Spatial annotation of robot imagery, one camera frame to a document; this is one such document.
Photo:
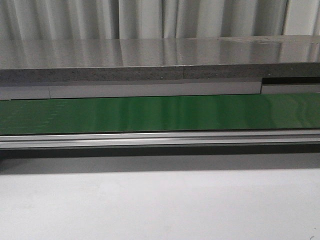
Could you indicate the green conveyor belt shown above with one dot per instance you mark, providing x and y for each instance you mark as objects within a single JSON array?
[{"x": 160, "y": 114}]

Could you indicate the grey stone countertop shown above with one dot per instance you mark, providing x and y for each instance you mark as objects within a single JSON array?
[{"x": 58, "y": 62}]

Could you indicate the white pleated curtain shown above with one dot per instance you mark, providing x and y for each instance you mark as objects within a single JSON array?
[{"x": 156, "y": 19}]

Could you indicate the aluminium conveyor side rail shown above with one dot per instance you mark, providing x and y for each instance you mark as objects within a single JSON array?
[{"x": 178, "y": 138}]

